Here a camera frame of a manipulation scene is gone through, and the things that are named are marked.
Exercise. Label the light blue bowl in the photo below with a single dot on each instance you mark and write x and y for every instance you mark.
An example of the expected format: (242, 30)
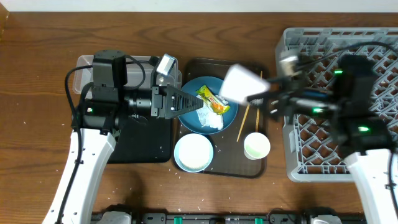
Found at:
(193, 153)

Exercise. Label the black waste tray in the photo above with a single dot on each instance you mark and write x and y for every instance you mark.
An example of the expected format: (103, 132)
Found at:
(148, 140)

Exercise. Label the wooden chopstick left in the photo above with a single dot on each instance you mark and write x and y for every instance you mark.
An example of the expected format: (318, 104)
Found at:
(243, 122)

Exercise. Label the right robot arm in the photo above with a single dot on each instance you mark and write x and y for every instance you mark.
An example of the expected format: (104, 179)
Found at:
(363, 138)

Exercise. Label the yellow snack wrapper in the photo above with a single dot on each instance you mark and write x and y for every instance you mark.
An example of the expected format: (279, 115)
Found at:
(212, 101)

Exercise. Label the grey dishwasher rack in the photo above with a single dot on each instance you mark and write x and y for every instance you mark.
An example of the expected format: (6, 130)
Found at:
(310, 153)

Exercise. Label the wooden chopstick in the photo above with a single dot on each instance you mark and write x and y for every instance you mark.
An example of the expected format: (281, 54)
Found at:
(258, 112)
(243, 122)

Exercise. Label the wooden chopstick right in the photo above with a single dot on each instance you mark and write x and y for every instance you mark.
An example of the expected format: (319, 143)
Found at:
(258, 112)

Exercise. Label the pink cup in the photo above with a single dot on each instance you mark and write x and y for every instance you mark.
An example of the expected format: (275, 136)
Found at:
(240, 83)

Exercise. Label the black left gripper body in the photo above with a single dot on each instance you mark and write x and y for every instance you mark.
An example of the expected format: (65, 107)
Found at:
(158, 102)

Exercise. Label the white green cup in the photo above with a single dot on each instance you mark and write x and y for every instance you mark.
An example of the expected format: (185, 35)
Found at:
(256, 146)

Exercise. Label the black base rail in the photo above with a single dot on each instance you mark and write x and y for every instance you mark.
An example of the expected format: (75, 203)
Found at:
(124, 214)

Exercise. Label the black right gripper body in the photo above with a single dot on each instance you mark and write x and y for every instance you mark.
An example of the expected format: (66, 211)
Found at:
(292, 99)

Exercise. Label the white tissue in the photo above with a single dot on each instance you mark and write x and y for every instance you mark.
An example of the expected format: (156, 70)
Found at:
(208, 118)

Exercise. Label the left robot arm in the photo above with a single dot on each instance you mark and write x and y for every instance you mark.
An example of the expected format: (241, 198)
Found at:
(106, 105)

